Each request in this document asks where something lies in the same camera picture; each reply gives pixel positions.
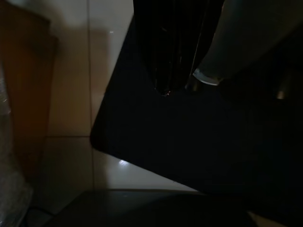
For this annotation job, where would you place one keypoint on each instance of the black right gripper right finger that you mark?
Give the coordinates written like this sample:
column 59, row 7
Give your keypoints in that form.
column 189, row 35

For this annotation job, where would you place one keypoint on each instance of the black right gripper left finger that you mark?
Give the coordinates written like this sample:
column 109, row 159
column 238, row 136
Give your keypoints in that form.
column 158, row 47

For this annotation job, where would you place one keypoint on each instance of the brown cardboard box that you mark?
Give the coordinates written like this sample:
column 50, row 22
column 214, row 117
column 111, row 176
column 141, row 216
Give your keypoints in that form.
column 28, row 82

